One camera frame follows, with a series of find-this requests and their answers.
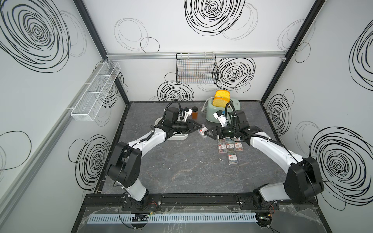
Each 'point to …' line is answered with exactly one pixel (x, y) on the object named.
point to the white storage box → (177, 135)
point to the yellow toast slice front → (220, 102)
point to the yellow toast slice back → (225, 94)
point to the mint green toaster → (211, 109)
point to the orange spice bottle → (192, 111)
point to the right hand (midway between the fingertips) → (209, 132)
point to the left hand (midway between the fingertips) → (200, 128)
